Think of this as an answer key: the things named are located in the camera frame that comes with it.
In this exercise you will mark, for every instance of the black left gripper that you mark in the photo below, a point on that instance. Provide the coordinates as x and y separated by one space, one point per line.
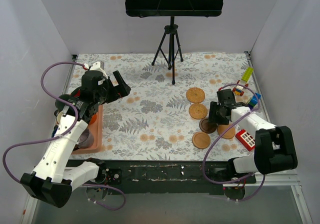
113 89

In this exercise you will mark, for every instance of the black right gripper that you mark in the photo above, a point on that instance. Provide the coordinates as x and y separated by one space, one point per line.
213 112

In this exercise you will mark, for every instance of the light wooden coaster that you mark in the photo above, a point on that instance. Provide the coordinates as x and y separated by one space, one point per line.
201 140
229 134

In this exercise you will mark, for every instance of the dark walnut coaster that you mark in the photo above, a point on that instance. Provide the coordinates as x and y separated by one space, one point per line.
206 126

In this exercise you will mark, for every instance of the woven rattan coaster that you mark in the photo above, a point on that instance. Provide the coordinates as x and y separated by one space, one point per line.
195 95
198 111

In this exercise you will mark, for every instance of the orange cup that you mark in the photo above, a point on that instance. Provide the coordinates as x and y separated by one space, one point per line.
93 119

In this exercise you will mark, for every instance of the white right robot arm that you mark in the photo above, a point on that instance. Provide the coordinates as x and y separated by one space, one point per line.
274 149

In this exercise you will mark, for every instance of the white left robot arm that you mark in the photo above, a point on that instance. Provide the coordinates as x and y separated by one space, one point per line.
49 182

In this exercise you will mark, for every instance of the lilac purple cup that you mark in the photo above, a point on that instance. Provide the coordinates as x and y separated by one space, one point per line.
85 140

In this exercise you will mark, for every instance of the dark green cup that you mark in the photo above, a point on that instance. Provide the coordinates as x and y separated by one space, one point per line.
61 105

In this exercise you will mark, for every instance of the cream white cup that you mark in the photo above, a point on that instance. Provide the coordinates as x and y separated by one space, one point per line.
59 116

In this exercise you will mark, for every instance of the dark blue cup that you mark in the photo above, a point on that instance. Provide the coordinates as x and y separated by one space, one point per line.
55 129

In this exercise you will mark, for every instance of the toy car with yellow block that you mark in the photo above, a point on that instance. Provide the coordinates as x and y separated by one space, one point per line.
243 82

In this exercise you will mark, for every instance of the blue green purple block toy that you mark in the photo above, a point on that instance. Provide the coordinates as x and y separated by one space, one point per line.
253 101

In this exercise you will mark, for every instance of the red toy window block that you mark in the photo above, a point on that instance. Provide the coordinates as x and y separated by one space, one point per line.
246 140

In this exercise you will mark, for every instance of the pink plastic tray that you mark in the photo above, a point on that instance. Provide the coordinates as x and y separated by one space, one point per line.
96 130

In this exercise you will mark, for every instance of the floral patterned table mat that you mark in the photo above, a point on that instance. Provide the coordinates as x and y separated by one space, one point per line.
153 121

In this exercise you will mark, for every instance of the black music stand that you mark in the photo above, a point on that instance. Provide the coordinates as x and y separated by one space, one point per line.
173 9

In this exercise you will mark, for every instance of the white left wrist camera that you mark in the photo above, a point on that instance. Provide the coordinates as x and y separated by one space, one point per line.
96 66

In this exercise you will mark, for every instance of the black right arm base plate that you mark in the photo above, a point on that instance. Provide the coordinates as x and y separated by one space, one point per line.
224 176

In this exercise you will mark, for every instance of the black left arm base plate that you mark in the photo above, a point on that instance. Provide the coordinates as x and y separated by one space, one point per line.
112 176

